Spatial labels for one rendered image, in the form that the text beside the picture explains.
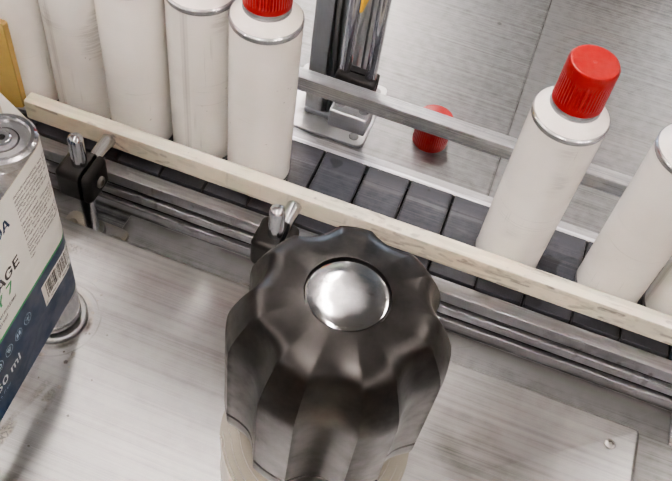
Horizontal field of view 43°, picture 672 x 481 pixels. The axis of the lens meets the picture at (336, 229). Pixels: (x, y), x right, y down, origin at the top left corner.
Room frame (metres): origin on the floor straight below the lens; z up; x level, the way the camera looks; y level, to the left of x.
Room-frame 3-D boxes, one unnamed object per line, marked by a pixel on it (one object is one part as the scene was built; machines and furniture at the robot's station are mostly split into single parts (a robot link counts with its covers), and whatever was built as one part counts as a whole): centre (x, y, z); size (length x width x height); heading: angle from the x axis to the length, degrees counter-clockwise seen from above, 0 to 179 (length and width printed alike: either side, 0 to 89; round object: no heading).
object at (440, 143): (0.57, -0.07, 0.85); 0.03 x 0.03 x 0.03
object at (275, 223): (0.37, 0.04, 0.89); 0.03 x 0.03 x 0.12; 78
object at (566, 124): (0.42, -0.14, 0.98); 0.05 x 0.05 x 0.20
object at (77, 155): (0.41, 0.19, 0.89); 0.06 x 0.03 x 0.12; 168
